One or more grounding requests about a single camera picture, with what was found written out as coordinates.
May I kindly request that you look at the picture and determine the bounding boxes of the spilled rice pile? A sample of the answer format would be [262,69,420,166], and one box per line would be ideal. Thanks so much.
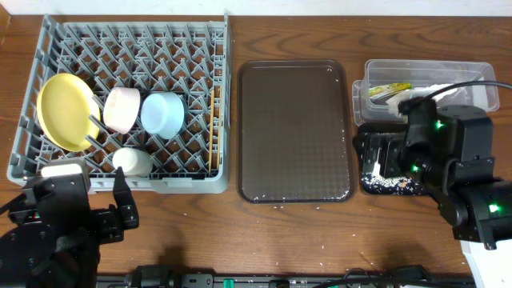
[361,162,418,196]

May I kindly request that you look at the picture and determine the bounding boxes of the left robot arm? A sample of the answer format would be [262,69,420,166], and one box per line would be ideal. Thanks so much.
[1,169,139,287]

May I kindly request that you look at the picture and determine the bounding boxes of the white saucer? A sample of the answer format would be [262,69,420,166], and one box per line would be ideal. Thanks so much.
[103,87,141,134]

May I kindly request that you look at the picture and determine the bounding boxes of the white paper napkin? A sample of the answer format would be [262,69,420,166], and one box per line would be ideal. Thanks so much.
[386,82,461,117]

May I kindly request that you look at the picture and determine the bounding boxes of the black rectangular tray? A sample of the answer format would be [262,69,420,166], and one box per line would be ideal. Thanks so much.
[352,122,429,196]

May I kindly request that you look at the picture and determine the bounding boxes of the light blue bowl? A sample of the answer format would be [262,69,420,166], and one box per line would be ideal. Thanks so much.
[140,92,186,139]

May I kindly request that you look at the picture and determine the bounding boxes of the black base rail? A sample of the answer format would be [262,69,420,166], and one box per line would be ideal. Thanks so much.
[95,266,476,288]

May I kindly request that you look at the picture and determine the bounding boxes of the grey dishwasher rack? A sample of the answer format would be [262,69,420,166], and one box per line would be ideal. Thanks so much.
[6,16,231,194]

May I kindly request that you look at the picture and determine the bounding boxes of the yellow plate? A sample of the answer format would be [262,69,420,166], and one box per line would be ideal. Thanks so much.
[36,73,101,152]

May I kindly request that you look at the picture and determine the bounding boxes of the long wooden chopstick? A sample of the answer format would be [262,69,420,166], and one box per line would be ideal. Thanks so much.
[208,88,215,175]

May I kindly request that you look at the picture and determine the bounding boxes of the short wooden chopstick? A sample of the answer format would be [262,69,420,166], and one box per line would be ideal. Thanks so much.
[217,86,223,170]

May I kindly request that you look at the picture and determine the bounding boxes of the dark brown serving tray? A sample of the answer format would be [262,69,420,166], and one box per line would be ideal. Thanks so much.
[237,60,358,204]

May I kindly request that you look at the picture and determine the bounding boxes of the white cup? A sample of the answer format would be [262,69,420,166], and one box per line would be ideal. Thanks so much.
[112,147,153,177]

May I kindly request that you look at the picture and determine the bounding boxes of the clear plastic bin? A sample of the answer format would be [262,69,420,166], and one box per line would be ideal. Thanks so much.
[352,59,495,126]

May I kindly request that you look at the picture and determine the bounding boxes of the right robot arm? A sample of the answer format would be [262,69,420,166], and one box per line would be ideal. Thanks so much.
[353,98,511,287]

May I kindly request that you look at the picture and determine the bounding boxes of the green orange snack wrapper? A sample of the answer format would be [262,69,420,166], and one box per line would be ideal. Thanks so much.
[368,82,413,99]

